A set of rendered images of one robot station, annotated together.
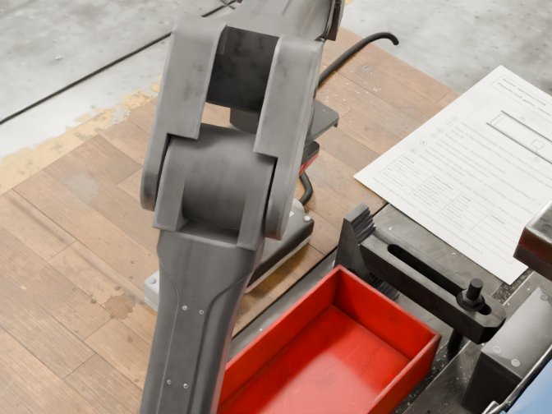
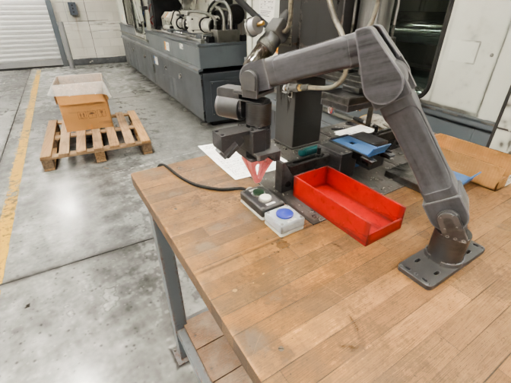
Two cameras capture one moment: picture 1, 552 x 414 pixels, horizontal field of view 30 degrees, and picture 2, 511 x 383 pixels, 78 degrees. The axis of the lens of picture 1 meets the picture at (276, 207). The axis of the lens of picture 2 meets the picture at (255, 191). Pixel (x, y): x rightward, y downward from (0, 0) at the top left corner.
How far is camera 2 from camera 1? 0.86 m
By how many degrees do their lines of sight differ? 53
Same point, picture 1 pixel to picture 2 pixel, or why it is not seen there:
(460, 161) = (237, 161)
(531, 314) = (328, 146)
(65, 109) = not seen: outside the picture
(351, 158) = (224, 179)
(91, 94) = not seen: outside the picture
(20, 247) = (236, 271)
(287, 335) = (313, 200)
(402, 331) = (318, 176)
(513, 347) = (341, 150)
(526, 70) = (93, 219)
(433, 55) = (62, 239)
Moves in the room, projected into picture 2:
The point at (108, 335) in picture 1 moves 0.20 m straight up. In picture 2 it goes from (298, 249) to (306, 164)
